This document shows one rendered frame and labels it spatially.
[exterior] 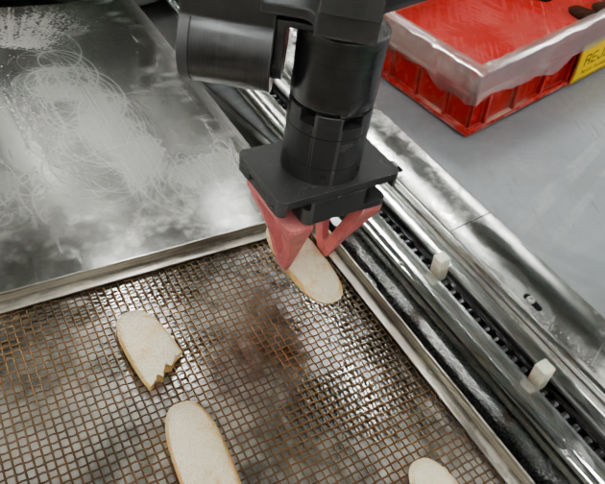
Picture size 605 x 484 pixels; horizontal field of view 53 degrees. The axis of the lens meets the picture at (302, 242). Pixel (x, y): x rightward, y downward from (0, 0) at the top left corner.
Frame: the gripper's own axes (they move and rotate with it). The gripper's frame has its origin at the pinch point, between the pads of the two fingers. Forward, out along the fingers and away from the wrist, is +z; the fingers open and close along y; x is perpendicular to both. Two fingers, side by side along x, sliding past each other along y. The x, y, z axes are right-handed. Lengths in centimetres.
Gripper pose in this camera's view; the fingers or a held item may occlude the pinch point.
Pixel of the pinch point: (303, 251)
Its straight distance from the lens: 50.3
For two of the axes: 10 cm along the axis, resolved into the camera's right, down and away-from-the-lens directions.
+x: 5.0, 6.4, -5.8
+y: -8.5, 2.7, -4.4
